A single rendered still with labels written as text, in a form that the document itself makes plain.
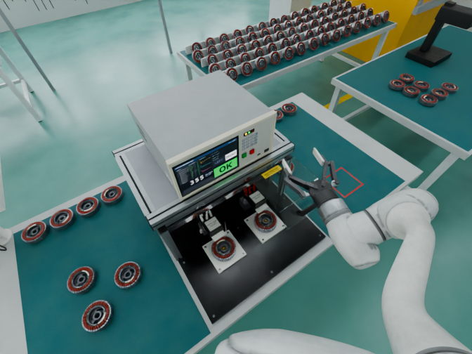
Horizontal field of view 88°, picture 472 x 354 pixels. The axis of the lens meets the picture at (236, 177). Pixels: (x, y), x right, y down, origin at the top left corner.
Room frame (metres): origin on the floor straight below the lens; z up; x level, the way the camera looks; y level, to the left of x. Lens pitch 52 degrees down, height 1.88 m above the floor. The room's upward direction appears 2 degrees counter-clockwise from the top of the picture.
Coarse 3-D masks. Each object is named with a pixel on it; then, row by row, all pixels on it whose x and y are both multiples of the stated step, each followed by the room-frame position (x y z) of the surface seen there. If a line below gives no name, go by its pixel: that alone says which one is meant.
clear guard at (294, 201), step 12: (288, 156) 0.75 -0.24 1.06; (264, 168) 0.68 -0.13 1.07; (300, 168) 0.68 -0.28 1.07; (252, 180) 0.62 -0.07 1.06; (264, 180) 0.62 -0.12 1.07; (276, 180) 0.62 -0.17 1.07; (312, 180) 0.61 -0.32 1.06; (264, 192) 0.55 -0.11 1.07; (276, 192) 0.55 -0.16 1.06; (288, 192) 0.55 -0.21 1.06; (276, 204) 0.50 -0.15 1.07; (288, 204) 0.50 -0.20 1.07; (300, 204) 0.50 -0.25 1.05; (288, 216) 0.46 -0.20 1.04; (300, 216) 0.47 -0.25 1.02; (288, 228) 0.42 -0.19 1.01
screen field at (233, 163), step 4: (232, 160) 0.63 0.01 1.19; (236, 160) 0.63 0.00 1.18; (224, 164) 0.61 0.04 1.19; (228, 164) 0.62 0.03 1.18; (232, 164) 0.63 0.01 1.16; (236, 164) 0.63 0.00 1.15; (216, 168) 0.59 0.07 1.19; (220, 168) 0.60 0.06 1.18; (224, 168) 0.60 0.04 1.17; (228, 168) 0.61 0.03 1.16; (216, 172) 0.59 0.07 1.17; (220, 172) 0.59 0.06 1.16; (224, 172) 0.60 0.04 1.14; (216, 176) 0.58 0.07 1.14
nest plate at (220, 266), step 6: (228, 234) 0.51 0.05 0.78; (234, 240) 0.48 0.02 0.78; (204, 246) 0.46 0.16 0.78; (210, 246) 0.46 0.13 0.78; (228, 246) 0.45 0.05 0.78; (240, 246) 0.45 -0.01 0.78; (210, 252) 0.43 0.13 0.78; (240, 252) 0.42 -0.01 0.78; (210, 258) 0.40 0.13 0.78; (234, 258) 0.39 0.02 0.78; (240, 258) 0.39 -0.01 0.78; (216, 264) 0.37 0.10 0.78; (222, 264) 0.37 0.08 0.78; (228, 264) 0.37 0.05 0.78; (222, 270) 0.34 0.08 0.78
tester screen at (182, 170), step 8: (224, 144) 0.61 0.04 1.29; (232, 144) 0.63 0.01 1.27; (208, 152) 0.57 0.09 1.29; (216, 152) 0.59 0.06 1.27; (224, 152) 0.61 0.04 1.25; (192, 160) 0.54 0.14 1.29; (200, 160) 0.56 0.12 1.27; (208, 160) 0.57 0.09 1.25; (176, 168) 0.51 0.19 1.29; (184, 168) 0.52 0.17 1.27; (192, 168) 0.54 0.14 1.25; (200, 168) 0.55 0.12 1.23; (208, 168) 0.57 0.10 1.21; (232, 168) 0.63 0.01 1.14; (184, 176) 0.52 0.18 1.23; (192, 176) 0.54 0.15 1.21; (208, 176) 0.57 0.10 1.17; (184, 184) 0.52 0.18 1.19
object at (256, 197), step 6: (252, 186) 0.71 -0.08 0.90; (240, 192) 0.68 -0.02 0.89; (252, 192) 0.67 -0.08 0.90; (258, 192) 0.65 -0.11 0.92; (246, 198) 0.64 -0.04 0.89; (252, 198) 0.62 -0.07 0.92; (258, 198) 0.62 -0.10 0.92; (264, 198) 0.62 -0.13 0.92; (252, 204) 0.60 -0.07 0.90; (258, 204) 0.60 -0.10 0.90; (264, 204) 0.61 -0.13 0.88; (258, 210) 0.58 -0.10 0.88
